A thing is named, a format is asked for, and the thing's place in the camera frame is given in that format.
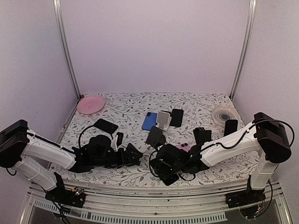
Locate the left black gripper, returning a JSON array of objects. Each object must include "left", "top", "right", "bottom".
[{"left": 92, "top": 146, "right": 143, "bottom": 169}]

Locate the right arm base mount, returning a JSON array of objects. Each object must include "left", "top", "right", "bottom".
[{"left": 225, "top": 187, "right": 266, "bottom": 219}]

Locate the front aluminium rail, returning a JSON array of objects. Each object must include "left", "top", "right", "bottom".
[{"left": 21, "top": 182, "right": 285, "bottom": 224}]

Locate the black phone far left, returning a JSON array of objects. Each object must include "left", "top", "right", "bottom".
[{"left": 94, "top": 119, "right": 118, "bottom": 134}]

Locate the left aluminium frame post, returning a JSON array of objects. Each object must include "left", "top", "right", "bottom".
[{"left": 53, "top": 0, "right": 81, "bottom": 100}]

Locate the pink phone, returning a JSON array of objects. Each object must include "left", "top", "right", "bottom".
[{"left": 176, "top": 143, "right": 191, "bottom": 153}]

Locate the black phone blue case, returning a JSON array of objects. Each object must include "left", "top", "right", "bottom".
[{"left": 224, "top": 119, "right": 238, "bottom": 136}]

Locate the black upright phone stand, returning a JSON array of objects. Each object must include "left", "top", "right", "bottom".
[{"left": 145, "top": 126, "right": 166, "bottom": 148}]

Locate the black round base stand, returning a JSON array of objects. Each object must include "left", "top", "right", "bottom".
[{"left": 125, "top": 143, "right": 143, "bottom": 166}]

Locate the black phone teal edge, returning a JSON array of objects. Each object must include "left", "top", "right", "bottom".
[{"left": 170, "top": 108, "right": 184, "bottom": 127}]

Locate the black folding phone stand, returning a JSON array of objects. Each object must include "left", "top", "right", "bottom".
[{"left": 193, "top": 127, "right": 212, "bottom": 147}]

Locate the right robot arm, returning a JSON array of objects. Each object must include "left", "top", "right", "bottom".
[{"left": 149, "top": 112, "right": 294, "bottom": 203}]

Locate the black phone front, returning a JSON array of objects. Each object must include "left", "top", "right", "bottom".
[{"left": 161, "top": 174, "right": 179, "bottom": 186}]

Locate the left black cable loop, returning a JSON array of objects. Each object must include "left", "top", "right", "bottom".
[{"left": 78, "top": 125, "right": 96, "bottom": 150}]

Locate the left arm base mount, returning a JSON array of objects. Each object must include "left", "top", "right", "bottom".
[{"left": 45, "top": 172, "right": 86, "bottom": 208}]

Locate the aluminium frame post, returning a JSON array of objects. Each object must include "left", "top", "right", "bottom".
[
  {"left": 53, "top": 0, "right": 81, "bottom": 100},
  {"left": 229, "top": 0, "right": 257, "bottom": 101}
]

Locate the white grey phone stand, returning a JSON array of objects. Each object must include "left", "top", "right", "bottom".
[{"left": 156, "top": 111, "right": 171, "bottom": 131}]

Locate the pink plate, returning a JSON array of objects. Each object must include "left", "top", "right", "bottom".
[{"left": 77, "top": 96, "right": 105, "bottom": 115}]

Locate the right aluminium frame post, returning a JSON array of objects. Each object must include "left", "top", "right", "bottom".
[{"left": 229, "top": 0, "right": 257, "bottom": 101}]

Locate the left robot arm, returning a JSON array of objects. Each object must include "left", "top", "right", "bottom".
[{"left": 0, "top": 119, "right": 128, "bottom": 203}]

